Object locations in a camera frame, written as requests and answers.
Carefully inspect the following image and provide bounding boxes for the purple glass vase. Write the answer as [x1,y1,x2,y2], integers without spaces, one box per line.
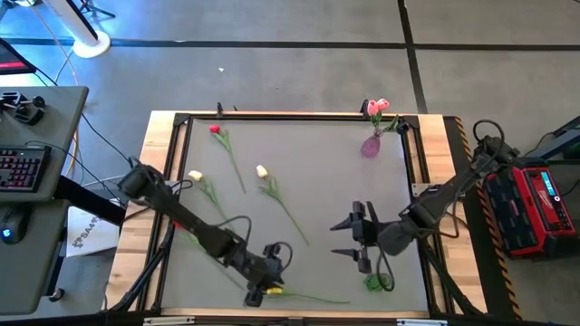
[360,129,384,160]

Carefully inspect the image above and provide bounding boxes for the green glass vase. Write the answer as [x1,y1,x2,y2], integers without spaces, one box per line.
[362,272,392,292]

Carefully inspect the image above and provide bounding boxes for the white stand with round base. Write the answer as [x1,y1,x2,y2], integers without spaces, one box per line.
[43,0,111,59]

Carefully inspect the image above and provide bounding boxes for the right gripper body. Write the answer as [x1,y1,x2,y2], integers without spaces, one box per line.
[352,201,386,275]

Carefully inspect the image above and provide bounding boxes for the black artificial tulip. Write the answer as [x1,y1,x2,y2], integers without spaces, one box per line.
[266,286,351,304]

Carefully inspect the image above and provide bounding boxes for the grey desk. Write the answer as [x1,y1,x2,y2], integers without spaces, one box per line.
[0,85,90,316]

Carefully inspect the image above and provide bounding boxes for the pink artificial tulip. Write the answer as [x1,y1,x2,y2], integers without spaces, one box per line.
[366,100,384,137]
[376,98,400,135]

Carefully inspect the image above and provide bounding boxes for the black backlit keyboard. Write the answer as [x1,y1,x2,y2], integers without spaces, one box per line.
[0,144,52,194]

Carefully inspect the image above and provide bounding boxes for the white printed paper sheet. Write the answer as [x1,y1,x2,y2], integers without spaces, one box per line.
[66,206,120,258]

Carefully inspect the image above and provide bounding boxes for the black cable bundle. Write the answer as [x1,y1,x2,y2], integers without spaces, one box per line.
[419,244,484,317]
[106,216,176,314]

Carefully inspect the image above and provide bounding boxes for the black clamp mount device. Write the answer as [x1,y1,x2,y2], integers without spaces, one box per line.
[0,90,46,127]

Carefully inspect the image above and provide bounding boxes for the cream artificial tulip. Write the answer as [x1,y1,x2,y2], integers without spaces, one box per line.
[188,169,235,230]
[256,164,311,247]

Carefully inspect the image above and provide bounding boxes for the red black power unit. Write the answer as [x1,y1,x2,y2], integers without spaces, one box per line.
[483,165,577,259]

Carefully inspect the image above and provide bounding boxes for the dark equipment case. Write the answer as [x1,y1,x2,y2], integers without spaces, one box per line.
[525,115,580,164]

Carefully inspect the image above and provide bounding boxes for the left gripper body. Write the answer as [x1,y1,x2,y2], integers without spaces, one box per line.
[239,243,291,308]

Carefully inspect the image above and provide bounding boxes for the grey table mat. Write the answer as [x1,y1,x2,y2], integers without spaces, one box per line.
[161,118,430,313]

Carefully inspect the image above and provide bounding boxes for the dark monitor with red strip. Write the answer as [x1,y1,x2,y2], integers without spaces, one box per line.
[0,38,37,76]

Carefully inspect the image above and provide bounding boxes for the black metal table frame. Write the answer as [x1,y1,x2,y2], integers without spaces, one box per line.
[135,111,457,318]

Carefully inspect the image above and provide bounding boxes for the black computer mouse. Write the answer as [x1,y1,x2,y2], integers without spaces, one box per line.
[0,206,27,246]

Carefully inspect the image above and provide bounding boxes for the black beam with hazard stripe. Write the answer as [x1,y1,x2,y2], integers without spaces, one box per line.
[446,116,522,321]

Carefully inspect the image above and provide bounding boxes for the black tripod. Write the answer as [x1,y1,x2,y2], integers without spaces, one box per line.
[79,0,117,20]

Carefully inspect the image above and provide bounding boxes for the black desk crossbar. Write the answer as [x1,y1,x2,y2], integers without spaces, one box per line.
[53,176,127,226]

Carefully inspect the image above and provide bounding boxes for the thin black floor cable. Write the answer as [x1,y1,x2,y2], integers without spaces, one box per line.
[31,66,138,172]

